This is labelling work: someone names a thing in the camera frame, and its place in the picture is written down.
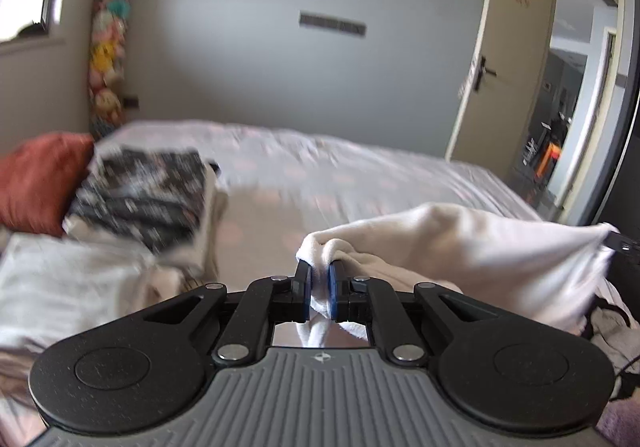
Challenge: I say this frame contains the black garment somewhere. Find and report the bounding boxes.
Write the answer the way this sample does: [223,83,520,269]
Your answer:
[607,362,640,401]

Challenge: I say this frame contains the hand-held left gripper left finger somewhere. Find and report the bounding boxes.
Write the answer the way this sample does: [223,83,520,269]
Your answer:
[134,259,312,368]

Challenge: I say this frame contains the dark wall vent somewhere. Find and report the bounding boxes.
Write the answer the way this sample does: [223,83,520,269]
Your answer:
[299,12,367,35]

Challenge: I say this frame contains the dark wardrobe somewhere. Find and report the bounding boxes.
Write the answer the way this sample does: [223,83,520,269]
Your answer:
[594,87,640,240]

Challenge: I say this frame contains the dark printed folded garment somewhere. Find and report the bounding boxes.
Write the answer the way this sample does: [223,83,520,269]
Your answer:
[65,149,211,254]

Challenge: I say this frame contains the red fluffy folded garment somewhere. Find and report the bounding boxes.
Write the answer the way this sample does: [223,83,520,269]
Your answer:
[0,133,96,238]

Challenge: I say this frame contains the beige door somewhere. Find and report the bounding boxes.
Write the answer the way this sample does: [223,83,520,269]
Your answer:
[445,0,557,178]

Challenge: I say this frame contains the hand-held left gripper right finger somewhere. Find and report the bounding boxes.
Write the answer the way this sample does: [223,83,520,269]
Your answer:
[328,259,501,368]

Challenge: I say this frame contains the white fleece garment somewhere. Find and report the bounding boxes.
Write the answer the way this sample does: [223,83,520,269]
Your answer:
[295,202,621,348]

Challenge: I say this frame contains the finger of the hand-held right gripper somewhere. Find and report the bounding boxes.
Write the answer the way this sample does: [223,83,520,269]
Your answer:
[604,227,640,255]

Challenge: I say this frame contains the column of plush toys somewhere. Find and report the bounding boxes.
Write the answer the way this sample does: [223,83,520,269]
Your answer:
[87,0,137,140]

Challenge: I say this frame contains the pink cloth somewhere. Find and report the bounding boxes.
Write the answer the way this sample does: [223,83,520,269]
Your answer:
[595,402,640,447]

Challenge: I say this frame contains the black door handle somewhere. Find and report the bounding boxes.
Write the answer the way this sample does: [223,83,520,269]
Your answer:
[470,56,498,92]

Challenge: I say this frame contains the white folded cloth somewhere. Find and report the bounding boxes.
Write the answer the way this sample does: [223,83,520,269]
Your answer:
[0,232,168,353]

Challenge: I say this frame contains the pink polka dot bed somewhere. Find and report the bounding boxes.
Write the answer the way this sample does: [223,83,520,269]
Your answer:
[0,119,640,447]

